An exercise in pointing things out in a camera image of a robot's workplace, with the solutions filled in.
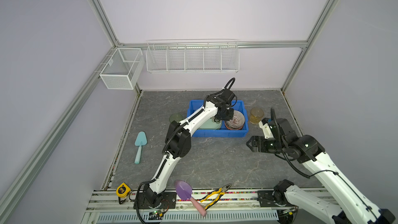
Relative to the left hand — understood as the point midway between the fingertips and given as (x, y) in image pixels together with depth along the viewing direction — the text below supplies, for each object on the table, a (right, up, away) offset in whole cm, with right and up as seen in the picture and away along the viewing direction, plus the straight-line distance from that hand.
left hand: (231, 119), depth 89 cm
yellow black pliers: (-7, -34, -14) cm, 37 cm away
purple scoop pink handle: (-26, -35, -12) cm, 45 cm away
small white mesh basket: (-70, +32, +12) cm, 78 cm away
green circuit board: (-39, -44, -17) cm, 61 cm away
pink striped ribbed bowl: (+4, -2, +2) cm, 5 cm away
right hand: (+8, -10, -18) cm, 22 cm away
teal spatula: (-55, -13, +5) cm, 57 cm away
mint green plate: (-12, -4, +7) cm, 14 cm away
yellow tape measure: (-56, -34, -14) cm, 67 cm away
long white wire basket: (-21, +40, +9) cm, 46 cm away
